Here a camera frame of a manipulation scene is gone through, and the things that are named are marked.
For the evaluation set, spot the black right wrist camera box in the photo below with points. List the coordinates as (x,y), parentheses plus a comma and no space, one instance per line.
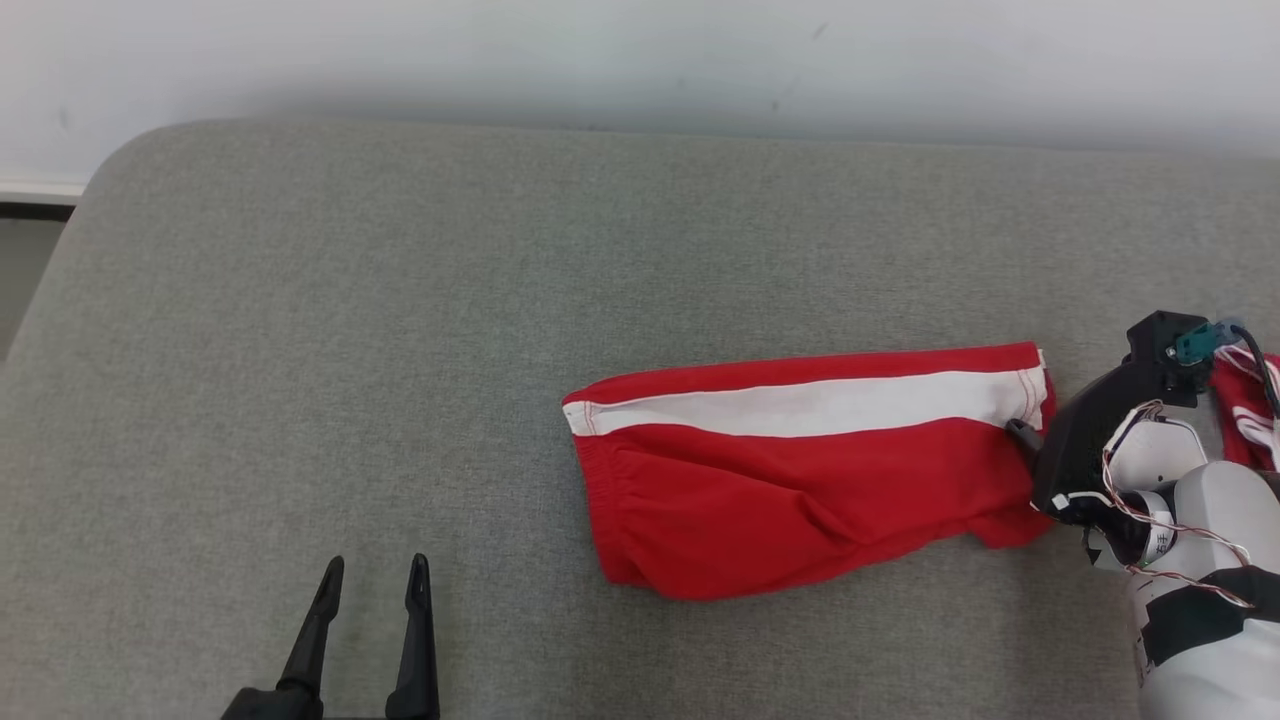
(1155,340)

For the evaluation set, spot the red basketball jersey number 23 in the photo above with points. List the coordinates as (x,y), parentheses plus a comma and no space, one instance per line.
(1245,420)

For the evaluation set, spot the red shorts with white stripe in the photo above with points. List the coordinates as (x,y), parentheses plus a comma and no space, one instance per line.
(800,500)

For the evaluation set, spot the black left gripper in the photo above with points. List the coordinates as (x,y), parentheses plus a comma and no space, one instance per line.
(280,705)

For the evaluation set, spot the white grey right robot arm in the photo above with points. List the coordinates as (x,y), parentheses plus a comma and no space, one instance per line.
(1220,500)

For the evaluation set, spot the grey fabric sofa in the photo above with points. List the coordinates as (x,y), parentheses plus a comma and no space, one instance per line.
(400,350)

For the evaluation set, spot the white wall baseboard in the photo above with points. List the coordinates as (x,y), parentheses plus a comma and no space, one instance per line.
(35,190)

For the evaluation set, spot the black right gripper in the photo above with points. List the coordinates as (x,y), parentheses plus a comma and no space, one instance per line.
(1085,440)

